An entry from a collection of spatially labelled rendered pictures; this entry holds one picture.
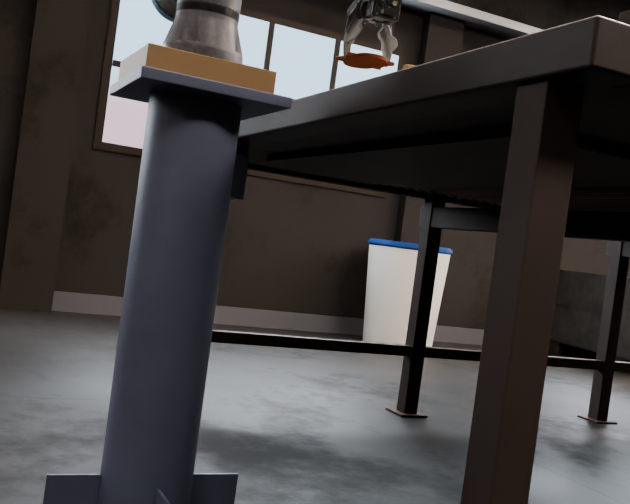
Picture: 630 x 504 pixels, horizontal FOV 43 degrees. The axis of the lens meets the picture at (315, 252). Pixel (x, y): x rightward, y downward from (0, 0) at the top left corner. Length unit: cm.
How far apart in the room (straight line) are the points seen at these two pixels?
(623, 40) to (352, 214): 477
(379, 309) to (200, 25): 395
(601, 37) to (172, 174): 77
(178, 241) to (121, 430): 35
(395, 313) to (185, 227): 388
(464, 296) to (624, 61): 532
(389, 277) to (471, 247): 120
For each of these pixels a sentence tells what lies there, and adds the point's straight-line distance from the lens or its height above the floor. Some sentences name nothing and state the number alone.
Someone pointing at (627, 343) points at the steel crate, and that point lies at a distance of 595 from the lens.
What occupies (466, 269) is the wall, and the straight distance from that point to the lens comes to 623.
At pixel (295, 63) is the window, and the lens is 553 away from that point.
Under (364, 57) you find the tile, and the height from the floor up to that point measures 105.
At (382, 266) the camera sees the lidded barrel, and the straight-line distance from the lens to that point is 524.
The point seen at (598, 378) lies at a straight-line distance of 379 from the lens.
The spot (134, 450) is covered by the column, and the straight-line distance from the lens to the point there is 147.
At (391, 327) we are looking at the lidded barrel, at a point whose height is 14.
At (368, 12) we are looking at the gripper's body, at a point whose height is 115.
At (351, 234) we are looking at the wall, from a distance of 568.
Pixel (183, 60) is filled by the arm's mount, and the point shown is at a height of 90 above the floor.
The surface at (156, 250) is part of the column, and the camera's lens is 142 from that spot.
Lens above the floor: 62
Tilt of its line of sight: 1 degrees down
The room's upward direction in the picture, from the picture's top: 8 degrees clockwise
